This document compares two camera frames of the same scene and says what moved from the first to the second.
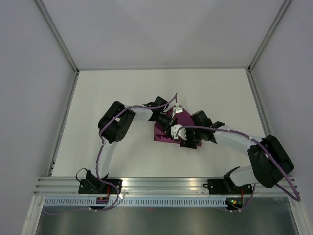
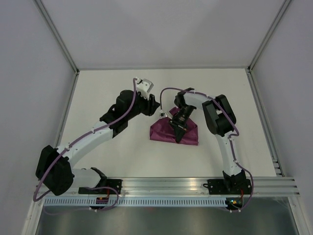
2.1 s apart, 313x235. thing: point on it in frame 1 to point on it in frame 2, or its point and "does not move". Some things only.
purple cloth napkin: [185, 119] does not move
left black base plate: [98, 186] does not move
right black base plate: [226, 187] does not move
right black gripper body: [193, 136] to [182, 117]
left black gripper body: [166, 123] to [141, 105]
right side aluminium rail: [258, 104] does not move
